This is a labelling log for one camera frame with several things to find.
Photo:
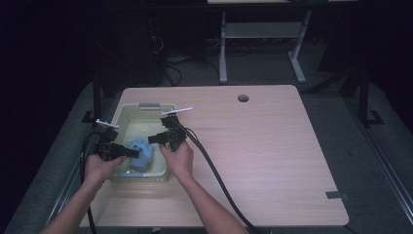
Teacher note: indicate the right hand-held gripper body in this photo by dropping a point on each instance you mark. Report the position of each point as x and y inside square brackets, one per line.
[173, 133]

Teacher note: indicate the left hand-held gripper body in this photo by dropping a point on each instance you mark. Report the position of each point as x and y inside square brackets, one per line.
[107, 148]

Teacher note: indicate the pale green plastic basket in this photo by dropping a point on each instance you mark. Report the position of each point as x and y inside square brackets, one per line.
[130, 126]

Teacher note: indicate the person's left hand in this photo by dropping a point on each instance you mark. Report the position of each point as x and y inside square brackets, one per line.
[99, 169]

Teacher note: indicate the person's right hand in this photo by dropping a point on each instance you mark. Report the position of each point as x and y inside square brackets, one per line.
[178, 161]

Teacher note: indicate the black metal stand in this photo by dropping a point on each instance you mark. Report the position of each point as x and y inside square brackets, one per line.
[96, 97]
[365, 100]

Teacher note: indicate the black tape strip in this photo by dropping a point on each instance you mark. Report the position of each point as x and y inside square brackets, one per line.
[334, 195]

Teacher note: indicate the white metal table frame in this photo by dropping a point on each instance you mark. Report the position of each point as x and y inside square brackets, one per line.
[259, 31]

